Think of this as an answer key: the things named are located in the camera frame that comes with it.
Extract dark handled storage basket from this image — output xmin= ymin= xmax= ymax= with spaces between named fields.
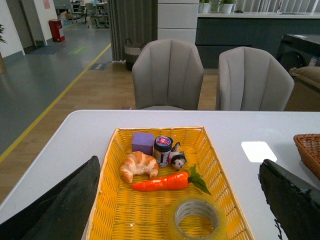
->
xmin=124 ymin=38 xmax=146 ymax=71

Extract grey armchair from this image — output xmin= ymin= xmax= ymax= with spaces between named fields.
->
xmin=132 ymin=39 xmax=204 ymax=110
xmin=215 ymin=46 xmax=295 ymax=111

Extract white drawer cabinet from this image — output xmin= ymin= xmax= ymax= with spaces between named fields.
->
xmin=157 ymin=0 xmax=199 ymax=44

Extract purple foam cube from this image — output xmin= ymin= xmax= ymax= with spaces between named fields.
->
xmin=131 ymin=132 xmax=155 ymax=156

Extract right grey armchair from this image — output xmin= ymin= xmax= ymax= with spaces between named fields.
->
xmin=215 ymin=46 xmax=295 ymax=111

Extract clear yellowish tape roll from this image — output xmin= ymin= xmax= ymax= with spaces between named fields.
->
xmin=168 ymin=194 xmax=227 ymax=240

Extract left grey armchair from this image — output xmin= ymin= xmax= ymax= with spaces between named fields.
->
xmin=132 ymin=39 xmax=204 ymax=110

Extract orange toy carrot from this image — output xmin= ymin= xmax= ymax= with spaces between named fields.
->
xmin=131 ymin=165 xmax=211 ymax=195

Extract toy croissant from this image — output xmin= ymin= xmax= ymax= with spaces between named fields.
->
xmin=120 ymin=151 xmax=159 ymax=183

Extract dark grey counter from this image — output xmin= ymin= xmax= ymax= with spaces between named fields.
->
xmin=195 ymin=12 xmax=320 ymax=69

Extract brown wicker basket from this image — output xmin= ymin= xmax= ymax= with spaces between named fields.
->
xmin=293 ymin=133 xmax=320 ymax=179

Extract white plant pot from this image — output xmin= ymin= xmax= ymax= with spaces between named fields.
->
xmin=219 ymin=0 xmax=236 ymax=14
xmin=198 ymin=0 xmax=212 ymax=14

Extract office chair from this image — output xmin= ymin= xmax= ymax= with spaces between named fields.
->
xmin=85 ymin=3 xmax=105 ymax=28

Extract panda figurine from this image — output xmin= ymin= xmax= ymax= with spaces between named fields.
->
xmin=169 ymin=142 xmax=187 ymax=171

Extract left white plant pot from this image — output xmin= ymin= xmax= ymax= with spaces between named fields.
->
xmin=198 ymin=0 xmax=212 ymax=14

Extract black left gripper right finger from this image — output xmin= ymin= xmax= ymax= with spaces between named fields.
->
xmin=258 ymin=159 xmax=320 ymax=240

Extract grey curtain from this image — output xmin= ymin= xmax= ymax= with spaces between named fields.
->
xmin=108 ymin=0 xmax=158 ymax=61

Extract yellow woven basket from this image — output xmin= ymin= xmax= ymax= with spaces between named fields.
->
xmin=85 ymin=126 xmax=254 ymax=240

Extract small dark jar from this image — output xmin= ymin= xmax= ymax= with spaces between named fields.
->
xmin=153 ymin=135 xmax=173 ymax=168

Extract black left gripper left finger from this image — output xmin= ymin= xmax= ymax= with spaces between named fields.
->
xmin=0 ymin=155 xmax=101 ymax=240

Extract beige cushion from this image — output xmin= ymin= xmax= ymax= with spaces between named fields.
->
xmin=289 ymin=66 xmax=320 ymax=86

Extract black appliance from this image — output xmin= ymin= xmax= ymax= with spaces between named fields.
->
xmin=275 ymin=34 xmax=320 ymax=72

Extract right white plant pot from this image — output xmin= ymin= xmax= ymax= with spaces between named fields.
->
xmin=219 ymin=0 xmax=236 ymax=14

